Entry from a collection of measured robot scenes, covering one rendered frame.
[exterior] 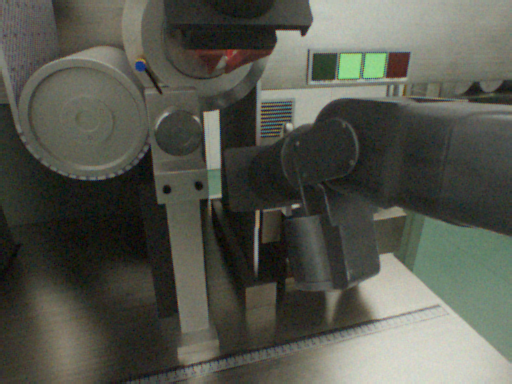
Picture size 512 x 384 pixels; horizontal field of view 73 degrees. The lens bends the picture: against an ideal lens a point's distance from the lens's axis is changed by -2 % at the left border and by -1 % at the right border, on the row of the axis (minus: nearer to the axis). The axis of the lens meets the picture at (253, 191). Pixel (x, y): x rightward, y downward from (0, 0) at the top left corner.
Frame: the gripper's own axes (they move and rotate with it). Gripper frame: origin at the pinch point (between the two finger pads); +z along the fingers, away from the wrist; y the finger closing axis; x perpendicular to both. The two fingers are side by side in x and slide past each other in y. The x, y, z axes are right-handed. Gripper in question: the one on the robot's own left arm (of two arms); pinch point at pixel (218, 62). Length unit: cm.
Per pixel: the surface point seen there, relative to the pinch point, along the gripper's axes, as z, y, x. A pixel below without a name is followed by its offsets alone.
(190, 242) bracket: 11.3, -3.8, -14.8
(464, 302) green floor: 127, 136, -54
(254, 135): 9.3, 5.1, -3.7
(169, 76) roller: 3.5, -4.3, 0.9
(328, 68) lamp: 30.4, 30.7, 18.8
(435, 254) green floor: 156, 153, -30
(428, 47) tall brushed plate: 28, 56, 22
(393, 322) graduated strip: 15.9, 21.6, -29.1
